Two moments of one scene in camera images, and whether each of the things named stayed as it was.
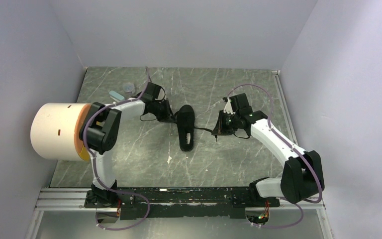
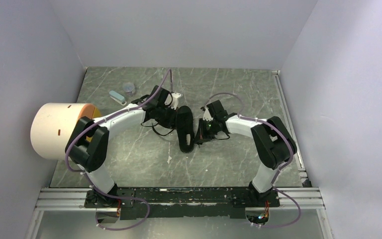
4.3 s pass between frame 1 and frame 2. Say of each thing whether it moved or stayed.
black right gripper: moved
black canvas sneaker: stayed
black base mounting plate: stayed
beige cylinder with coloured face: stayed
